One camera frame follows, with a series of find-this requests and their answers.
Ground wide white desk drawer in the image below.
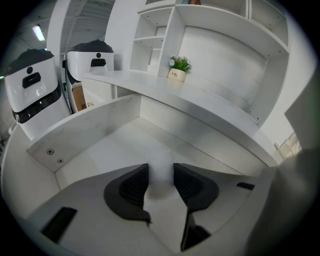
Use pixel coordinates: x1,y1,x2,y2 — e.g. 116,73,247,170
1,94,280,201

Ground white desk with hutch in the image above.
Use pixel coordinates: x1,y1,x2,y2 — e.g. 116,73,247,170
81,0,292,168

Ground small potted flower plant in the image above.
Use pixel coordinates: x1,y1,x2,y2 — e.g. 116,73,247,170
167,55,193,83

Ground ceiling strip light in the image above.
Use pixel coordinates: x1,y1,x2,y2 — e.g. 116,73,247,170
31,24,46,42

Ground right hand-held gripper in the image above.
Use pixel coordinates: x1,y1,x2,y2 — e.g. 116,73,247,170
246,74,320,256

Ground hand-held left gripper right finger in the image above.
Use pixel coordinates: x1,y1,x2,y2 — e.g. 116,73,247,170
173,162,262,252

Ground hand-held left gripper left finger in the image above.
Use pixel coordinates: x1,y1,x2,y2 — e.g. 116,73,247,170
24,163,181,256

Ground brown cardboard box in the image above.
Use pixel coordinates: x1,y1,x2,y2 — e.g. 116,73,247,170
71,81,95,113

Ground white and black service robot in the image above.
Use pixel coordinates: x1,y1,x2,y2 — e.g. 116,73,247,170
62,39,115,115
4,48,73,142

